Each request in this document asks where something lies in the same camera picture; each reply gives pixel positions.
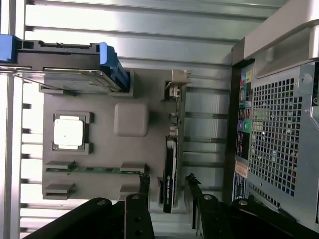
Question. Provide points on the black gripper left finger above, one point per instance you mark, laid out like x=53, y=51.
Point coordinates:
x=139, y=219

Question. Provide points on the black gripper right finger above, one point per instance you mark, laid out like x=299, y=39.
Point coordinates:
x=209, y=219

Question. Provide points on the green RAM stick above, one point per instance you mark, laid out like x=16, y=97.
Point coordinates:
x=99, y=170

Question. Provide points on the grey parts rack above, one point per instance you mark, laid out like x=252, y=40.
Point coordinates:
x=104, y=154

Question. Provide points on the silver CPU chip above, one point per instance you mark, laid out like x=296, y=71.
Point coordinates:
x=69, y=132

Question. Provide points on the open PC case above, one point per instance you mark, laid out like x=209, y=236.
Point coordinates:
x=279, y=124

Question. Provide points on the hard disk with blue carrier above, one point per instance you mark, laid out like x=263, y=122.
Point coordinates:
x=62, y=56

